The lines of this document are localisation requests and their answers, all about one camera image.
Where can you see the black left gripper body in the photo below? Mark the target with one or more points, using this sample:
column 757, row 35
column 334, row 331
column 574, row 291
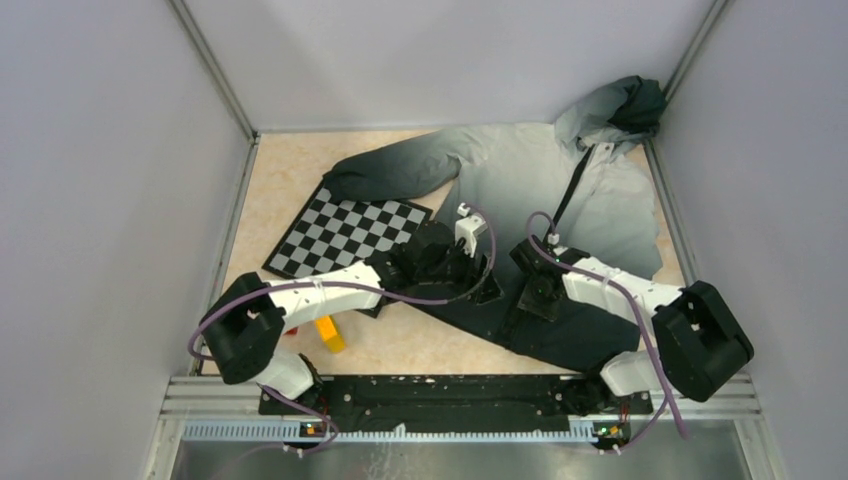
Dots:
column 455, row 269

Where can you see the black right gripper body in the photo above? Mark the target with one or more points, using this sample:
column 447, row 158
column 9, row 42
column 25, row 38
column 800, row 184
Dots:
column 535, row 301

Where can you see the grey gradient hooded jacket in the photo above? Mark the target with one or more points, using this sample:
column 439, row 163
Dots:
column 576, row 169

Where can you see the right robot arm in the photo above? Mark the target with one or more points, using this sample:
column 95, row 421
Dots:
column 695, row 343

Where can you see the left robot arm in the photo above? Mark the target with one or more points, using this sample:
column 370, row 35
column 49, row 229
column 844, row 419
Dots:
column 242, row 329

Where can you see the black white checkerboard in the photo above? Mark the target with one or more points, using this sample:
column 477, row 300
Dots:
column 327, row 235

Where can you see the yellow block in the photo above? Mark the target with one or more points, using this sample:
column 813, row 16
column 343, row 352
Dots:
column 330, row 334

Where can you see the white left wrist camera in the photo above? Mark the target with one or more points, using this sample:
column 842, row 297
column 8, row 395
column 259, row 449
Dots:
column 467, row 229

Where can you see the grey cable duct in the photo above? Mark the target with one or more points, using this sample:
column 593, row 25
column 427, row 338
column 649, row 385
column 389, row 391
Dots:
column 289, row 431

